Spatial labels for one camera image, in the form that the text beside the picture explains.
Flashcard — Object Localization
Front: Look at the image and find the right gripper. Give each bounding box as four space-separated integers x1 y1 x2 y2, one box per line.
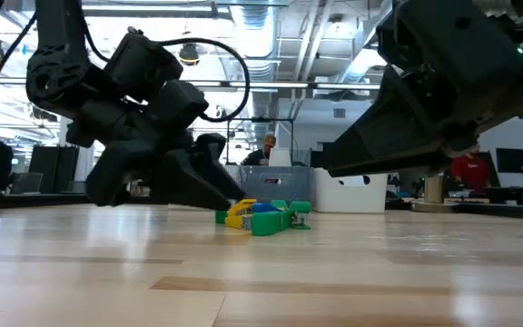
323 0 523 179

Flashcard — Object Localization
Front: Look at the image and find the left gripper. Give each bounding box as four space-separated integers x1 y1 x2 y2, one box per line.
65 97 246 211

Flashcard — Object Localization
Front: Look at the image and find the yellow mini stapler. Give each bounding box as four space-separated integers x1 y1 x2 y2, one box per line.
224 198 259 231

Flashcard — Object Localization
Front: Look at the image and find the white mushroom lamp brass base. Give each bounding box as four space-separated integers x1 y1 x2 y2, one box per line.
410 174 460 213

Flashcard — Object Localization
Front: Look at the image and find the white laptop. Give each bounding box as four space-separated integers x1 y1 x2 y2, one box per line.
268 147 292 168

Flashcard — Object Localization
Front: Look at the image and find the wide black monitor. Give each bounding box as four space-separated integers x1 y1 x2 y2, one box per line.
310 142 336 169

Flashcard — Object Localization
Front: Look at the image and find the grey translucent plastic bin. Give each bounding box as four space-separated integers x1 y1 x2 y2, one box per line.
239 165 316 204

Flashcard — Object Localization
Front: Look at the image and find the black hanging ceiling fixture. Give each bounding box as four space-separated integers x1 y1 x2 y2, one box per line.
178 42 201 67

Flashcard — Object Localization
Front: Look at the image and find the white round column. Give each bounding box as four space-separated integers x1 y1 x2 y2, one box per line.
58 115 96 183

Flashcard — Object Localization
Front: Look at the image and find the dark desk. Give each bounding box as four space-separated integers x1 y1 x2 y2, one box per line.
483 185 523 205

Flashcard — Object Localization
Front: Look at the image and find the black cabinet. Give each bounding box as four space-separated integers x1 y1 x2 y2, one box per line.
28 144 80 194

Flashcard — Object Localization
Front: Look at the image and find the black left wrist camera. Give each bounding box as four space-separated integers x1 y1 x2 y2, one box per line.
152 80 209 134

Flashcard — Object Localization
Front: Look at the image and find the black camera cable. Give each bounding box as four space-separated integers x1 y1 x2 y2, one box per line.
154 37 252 124

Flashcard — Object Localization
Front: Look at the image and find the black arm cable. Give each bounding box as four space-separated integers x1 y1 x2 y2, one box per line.
0 13 36 138

